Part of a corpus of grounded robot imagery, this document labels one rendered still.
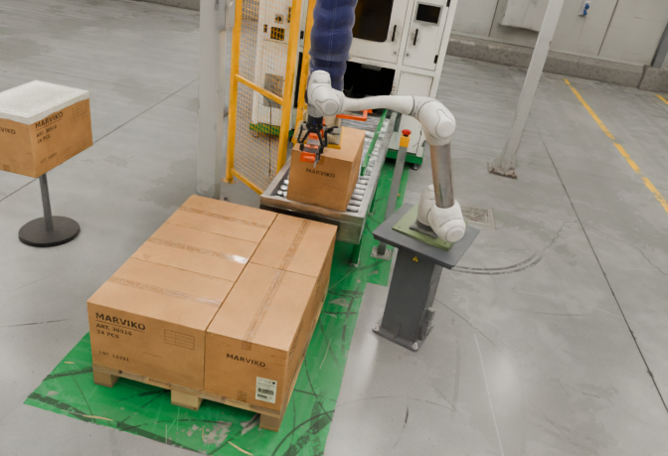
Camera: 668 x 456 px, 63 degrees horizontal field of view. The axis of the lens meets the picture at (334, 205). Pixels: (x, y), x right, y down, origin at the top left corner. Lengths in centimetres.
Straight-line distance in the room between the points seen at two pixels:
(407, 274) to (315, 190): 83
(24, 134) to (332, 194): 190
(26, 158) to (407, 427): 273
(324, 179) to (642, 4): 986
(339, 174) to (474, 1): 886
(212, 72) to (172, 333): 217
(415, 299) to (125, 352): 163
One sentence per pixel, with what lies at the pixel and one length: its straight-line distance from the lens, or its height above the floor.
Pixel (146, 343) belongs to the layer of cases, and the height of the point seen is 37.
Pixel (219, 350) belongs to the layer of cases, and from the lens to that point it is 271.
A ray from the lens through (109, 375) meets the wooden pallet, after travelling 314.
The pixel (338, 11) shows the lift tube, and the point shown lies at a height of 186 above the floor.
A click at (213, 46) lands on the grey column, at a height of 134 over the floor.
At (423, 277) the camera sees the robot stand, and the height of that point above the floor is 51.
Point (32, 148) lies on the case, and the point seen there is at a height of 82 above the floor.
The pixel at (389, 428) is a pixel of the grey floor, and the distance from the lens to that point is 309.
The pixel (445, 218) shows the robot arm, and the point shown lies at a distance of 290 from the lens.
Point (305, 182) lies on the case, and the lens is 359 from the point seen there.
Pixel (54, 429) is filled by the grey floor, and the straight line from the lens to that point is 309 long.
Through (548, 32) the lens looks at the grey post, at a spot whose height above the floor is 155.
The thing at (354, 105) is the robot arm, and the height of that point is 156.
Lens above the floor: 232
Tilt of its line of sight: 28 degrees down
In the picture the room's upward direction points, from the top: 9 degrees clockwise
